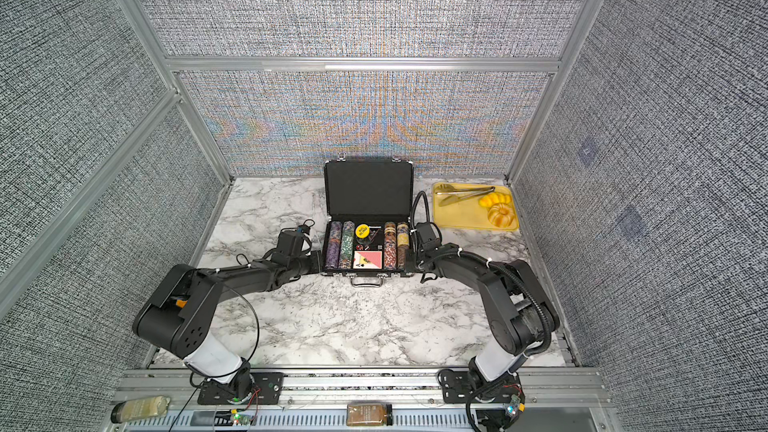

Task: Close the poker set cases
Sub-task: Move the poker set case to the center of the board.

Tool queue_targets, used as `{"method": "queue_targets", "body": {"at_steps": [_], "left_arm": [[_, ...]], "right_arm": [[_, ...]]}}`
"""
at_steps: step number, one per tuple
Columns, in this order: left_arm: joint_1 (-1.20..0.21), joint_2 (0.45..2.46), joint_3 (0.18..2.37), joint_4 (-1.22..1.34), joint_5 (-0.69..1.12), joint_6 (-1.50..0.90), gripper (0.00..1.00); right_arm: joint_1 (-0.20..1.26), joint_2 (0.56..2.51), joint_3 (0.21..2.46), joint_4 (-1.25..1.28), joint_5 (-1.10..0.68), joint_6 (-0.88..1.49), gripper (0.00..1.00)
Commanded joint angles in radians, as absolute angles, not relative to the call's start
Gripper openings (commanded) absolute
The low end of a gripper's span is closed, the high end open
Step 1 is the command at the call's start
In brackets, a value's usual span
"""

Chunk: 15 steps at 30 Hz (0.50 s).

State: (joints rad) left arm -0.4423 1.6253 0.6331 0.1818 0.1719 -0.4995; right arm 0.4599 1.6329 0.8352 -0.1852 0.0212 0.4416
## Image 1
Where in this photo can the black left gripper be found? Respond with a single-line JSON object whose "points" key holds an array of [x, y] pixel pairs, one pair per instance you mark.
{"points": [[316, 261]]}

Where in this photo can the black poker set case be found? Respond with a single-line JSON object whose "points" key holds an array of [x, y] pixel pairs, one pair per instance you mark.
{"points": [[369, 191]]}

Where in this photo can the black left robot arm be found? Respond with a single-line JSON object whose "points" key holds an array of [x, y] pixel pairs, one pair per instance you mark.
{"points": [[178, 315]]}

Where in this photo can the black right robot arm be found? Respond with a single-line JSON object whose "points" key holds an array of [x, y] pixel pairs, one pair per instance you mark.
{"points": [[520, 315]]}

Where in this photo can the yellow brown poker chip row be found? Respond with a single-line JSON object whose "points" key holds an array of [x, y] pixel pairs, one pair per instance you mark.
{"points": [[402, 244]]}

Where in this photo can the purple poker chip row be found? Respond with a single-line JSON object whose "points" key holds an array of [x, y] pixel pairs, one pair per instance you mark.
{"points": [[333, 245]]}

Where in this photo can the red poker chip row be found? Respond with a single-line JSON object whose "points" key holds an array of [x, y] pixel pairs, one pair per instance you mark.
{"points": [[390, 246]]}

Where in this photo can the green poker chip row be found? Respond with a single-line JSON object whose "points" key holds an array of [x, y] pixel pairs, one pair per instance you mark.
{"points": [[347, 245]]}

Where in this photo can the playing card deck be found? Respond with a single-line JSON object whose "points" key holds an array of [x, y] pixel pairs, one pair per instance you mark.
{"points": [[368, 260]]}

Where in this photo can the yellow plastic tray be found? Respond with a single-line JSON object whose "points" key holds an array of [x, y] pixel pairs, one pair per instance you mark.
{"points": [[468, 214]]}

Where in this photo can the metal tongs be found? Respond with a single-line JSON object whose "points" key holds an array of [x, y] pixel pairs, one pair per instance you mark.
{"points": [[450, 194]]}

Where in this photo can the yellow dealer button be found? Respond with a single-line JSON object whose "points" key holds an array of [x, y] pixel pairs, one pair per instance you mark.
{"points": [[362, 231]]}

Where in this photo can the yellow bundt cake toy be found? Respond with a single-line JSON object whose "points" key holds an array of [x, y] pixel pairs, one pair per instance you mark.
{"points": [[501, 215]]}

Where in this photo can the yellow croissant toy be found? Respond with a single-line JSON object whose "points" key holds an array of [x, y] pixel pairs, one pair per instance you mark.
{"points": [[494, 198]]}

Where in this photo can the brown spice bottle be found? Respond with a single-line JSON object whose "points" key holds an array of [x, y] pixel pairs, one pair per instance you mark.
{"points": [[369, 414]]}

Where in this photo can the clear bottle lying left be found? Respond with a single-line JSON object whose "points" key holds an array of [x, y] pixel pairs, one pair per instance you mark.
{"points": [[140, 409]]}

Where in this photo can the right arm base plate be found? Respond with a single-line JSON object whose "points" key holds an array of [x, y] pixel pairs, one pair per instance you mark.
{"points": [[461, 386]]}

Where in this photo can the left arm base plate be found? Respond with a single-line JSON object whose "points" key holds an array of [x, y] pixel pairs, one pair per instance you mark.
{"points": [[262, 388]]}

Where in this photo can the aluminium front rail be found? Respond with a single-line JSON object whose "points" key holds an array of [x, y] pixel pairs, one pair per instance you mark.
{"points": [[317, 398]]}

